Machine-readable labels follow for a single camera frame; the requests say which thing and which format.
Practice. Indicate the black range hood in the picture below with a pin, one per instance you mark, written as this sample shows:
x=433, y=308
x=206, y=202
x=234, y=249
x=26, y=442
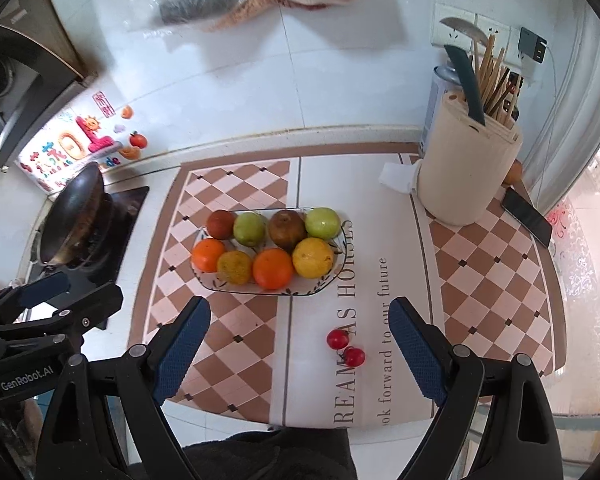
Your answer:
x=40, y=72

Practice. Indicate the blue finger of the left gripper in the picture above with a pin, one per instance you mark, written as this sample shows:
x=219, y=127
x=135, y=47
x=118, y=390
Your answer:
x=20, y=298
x=87, y=312

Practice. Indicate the small green apple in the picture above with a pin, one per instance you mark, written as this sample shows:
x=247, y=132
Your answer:
x=249, y=229

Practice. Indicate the large orange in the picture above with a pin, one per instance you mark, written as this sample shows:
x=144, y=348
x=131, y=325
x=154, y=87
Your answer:
x=272, y=269

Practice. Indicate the small orange tangerine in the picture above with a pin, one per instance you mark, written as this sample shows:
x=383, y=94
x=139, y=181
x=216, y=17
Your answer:
x=206, y=253

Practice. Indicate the red cherry tomato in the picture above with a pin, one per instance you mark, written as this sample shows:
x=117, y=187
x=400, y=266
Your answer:
x=338, y=339
x=353, y=357

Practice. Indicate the wooden chopsticks bundle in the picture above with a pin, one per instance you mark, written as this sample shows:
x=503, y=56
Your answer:
x=499, y=87

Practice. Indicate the beige cylindrical utensil holder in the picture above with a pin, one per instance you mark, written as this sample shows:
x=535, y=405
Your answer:
x=465, y=162

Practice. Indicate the metal ladle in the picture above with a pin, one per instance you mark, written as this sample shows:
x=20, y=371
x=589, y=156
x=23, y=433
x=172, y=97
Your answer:
x=466, y=28

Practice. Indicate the black smartphone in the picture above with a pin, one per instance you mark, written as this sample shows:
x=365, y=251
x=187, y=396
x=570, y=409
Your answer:
x=527, y=216

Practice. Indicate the teal handled knife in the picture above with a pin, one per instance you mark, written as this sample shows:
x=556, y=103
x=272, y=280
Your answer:
x=468, y=81

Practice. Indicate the checkered brown pink mat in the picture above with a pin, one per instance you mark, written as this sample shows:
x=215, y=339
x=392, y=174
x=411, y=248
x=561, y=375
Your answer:
x=488, y=286

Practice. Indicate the large green apple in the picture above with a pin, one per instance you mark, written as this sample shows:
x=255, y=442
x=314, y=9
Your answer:
x=322, y=222

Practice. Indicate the silver spray can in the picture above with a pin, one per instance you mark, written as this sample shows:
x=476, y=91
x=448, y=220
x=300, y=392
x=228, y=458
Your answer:
x=444, y=79

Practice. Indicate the dark red plum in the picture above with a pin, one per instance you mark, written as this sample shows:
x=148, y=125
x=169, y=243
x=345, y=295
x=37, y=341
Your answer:
x=220, y=224

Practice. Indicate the yellow bumpy citrus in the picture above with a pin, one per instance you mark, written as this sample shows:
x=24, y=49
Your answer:
x=235, y=267

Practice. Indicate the white folded tissue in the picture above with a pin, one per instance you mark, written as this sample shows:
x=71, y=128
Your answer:
x=400, y=177

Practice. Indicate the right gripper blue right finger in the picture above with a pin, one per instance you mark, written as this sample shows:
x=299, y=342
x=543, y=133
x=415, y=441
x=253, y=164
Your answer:
x=451, y=376

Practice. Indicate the yellow round fruit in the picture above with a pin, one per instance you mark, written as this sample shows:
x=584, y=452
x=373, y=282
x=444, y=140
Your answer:
x=312, y=258

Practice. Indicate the black induction cooktop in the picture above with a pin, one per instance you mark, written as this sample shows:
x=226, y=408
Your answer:
x=102, y=256

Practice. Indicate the blue lower cabinet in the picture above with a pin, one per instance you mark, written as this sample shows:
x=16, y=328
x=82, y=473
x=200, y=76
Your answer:
x=43, y=400

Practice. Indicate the red brown apple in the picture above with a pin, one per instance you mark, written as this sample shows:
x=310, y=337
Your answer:
x=286, y=229

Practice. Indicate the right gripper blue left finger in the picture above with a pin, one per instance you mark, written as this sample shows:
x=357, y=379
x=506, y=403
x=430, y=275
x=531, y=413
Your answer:
x=149, y=374

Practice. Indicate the brown egg behind holder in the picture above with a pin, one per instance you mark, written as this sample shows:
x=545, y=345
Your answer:
x=514, y=174

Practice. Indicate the floral ceramic oval plate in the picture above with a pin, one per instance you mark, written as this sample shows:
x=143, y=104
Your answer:
x=297, y=287

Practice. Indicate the black wok pan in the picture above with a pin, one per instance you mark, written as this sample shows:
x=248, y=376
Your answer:
x=78, y=221

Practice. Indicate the black plug adapter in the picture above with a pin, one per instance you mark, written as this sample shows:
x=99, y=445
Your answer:
x=531, y=45

